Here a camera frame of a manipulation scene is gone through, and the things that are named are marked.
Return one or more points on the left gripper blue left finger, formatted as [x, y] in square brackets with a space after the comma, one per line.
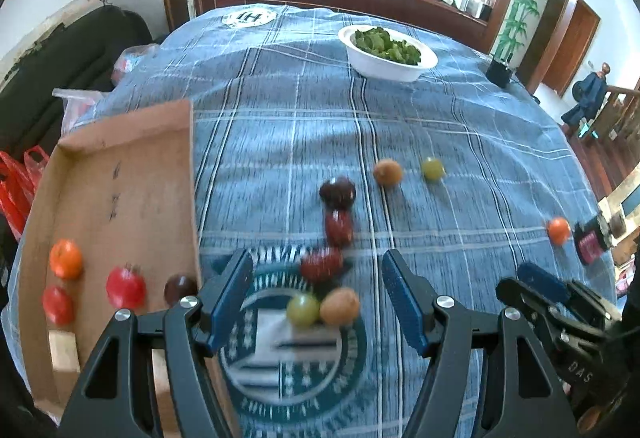
[222, 295]

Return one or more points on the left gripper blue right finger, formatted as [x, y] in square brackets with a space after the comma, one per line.
[412, 297]

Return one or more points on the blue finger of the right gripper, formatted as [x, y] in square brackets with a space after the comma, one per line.
[538, 311]
[544, 283]

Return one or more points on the small dark grape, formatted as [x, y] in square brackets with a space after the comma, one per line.
[179, 286]

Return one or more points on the orange tangerine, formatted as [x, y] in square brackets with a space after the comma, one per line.
[559, 231]
[65, 260]

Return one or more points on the brown longan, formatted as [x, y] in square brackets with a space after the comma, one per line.
[341, 307]
[387, 173]

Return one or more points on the green grape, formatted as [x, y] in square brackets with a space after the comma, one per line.
[303, 310]
[432, 169]

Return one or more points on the large red tomato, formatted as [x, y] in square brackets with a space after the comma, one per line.
[58, 306]
[125, 288]

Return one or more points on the red jujube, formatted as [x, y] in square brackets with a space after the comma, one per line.
[321, 265]
[338, 225]

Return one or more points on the dark purple plum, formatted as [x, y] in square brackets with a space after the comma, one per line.
[338, 193]

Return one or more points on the white bread cube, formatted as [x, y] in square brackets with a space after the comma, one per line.
[64, 352]

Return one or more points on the beige cheese block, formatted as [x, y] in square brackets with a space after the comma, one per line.
[162, 387]

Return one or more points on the right hand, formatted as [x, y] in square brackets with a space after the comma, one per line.
[590, 424]

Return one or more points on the red black device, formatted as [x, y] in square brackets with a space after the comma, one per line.
[592, 239]

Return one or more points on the brown cardboard tray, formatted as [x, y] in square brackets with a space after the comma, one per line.
[121, 189]

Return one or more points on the blue plaid tablecloth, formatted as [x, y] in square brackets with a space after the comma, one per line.
[277, 111]

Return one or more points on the person in dark coat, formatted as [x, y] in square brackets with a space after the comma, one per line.
[589, 94]

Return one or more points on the small black box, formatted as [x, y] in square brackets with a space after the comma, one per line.
[499, 73]

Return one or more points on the clear plastic bag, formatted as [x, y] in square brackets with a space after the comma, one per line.
[77, 101]

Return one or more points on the white bowl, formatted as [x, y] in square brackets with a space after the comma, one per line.
[373, 67]

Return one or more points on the green leafy vegetables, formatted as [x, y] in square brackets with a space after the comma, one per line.
[377, 41]

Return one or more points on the brown wooden door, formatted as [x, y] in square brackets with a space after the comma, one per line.
[573, 48]

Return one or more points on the black sofa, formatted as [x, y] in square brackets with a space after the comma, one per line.
[75, 55]

